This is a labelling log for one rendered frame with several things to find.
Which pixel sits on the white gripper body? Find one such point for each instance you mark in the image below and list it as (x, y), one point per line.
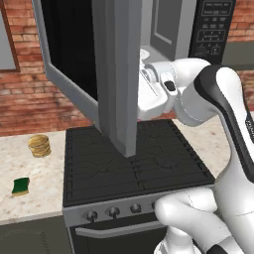
(150, 102)

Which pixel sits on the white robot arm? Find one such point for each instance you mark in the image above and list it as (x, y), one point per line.
(231, 185)

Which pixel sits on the grey microwave door dark glass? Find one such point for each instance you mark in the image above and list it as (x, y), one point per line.
(115, 66)

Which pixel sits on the grey microwave oven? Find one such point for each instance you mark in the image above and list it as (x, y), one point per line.
(212, 29)

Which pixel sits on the green and yellow sponge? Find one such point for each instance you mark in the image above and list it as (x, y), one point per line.
(21, 186)

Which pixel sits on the black stove with hob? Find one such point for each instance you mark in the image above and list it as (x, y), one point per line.
(99, 172)

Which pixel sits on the dark round stove knob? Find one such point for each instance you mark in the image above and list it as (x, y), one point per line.
(135, 208)
(153, 205)
(113, 212)
(91, 216)

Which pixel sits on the tan stack of pancakes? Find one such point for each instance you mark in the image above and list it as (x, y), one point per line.
(39, 146)

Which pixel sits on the black oven door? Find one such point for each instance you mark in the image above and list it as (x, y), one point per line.
(132, 243)

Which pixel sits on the brown framed window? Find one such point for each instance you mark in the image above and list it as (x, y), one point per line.
(6, 43)

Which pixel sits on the dark grey base cupboard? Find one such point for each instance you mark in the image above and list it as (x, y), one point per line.
(33, 238)

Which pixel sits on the dark grey wall shelf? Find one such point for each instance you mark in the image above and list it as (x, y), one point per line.
(238, 54)

